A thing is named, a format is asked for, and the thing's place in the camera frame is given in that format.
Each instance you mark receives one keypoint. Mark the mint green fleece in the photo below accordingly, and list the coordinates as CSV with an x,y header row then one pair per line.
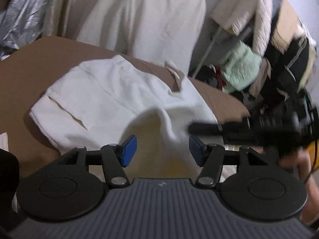
x,y
240,67

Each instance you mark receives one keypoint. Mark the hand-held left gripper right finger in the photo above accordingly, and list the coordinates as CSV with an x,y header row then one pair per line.
x,y
197,152

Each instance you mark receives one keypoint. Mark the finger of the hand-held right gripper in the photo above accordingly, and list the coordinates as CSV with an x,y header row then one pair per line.
x,y
214,128

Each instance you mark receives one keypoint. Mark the person's right forearm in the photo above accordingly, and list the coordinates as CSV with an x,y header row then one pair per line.
x,y
310,191

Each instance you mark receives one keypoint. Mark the white garment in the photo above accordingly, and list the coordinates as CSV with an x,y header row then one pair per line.
x,y
112,99

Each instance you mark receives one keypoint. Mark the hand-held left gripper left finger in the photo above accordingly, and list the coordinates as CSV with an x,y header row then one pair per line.
x,y
128,151

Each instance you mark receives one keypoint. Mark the black jacket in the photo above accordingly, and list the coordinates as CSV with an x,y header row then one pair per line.
x,y
286,64

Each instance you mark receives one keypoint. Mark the beige curtain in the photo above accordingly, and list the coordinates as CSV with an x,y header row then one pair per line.
x,y
58,7

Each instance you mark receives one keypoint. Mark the white patterned cloth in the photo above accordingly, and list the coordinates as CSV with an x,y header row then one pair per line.
x,y
3,142

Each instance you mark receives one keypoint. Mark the cream cloth cover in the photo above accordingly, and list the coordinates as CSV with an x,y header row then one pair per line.
x,y
139,17

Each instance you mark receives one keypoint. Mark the cream quilted jacket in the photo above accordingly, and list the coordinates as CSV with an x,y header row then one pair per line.
x,y
251,12

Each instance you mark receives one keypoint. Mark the dark clothes heap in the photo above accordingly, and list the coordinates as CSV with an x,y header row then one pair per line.
x,y
214,77

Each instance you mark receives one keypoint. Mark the crumpled silver plastic sheet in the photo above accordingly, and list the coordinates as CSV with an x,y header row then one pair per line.
x,y
22,15

